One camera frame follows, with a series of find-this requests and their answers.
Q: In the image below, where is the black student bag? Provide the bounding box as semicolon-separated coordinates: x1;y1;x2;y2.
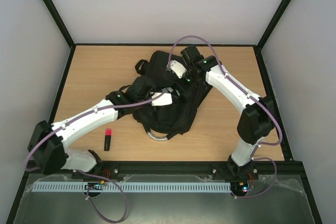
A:
133;50;212;139

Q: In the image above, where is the pink highlighter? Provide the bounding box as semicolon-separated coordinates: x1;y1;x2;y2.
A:
104;128;112;151

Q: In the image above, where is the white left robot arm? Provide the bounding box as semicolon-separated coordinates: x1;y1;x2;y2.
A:
24;77;166;175

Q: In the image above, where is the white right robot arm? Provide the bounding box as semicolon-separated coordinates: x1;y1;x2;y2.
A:
178;45;283;176

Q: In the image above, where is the metal front tray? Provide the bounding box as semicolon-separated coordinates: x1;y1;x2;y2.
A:
13;174;314;223

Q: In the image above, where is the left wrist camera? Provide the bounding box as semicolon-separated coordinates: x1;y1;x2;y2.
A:
151;92;173;106

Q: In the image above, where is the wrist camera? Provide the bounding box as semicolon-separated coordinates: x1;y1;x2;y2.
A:
151;92;173;106
167;60;187;79

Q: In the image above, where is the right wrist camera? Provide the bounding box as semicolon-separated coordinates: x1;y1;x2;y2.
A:
167;60;187;79

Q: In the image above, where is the light blue cable duct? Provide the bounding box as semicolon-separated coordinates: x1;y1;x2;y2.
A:
31;182;232;193

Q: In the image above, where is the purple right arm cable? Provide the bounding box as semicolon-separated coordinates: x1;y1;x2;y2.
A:
167;35;284;199

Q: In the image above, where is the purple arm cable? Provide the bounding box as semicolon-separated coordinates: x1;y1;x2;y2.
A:
167;35;284;199
24;98;161;222

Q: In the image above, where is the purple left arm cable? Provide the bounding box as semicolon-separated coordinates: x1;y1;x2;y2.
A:
24;98;161;222

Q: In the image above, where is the black aluminium frame rail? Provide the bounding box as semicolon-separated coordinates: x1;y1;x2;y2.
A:
25;159;305;180

